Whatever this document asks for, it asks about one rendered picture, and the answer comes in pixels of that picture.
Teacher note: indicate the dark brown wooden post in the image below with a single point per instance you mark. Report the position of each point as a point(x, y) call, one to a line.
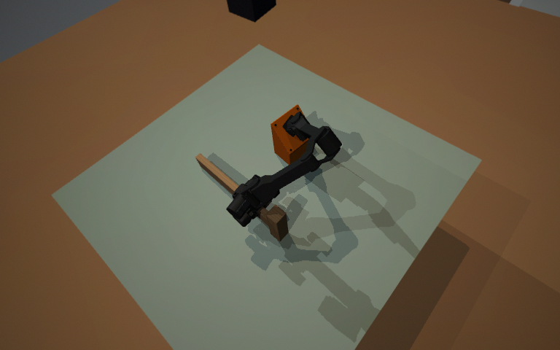
point(277, 222)

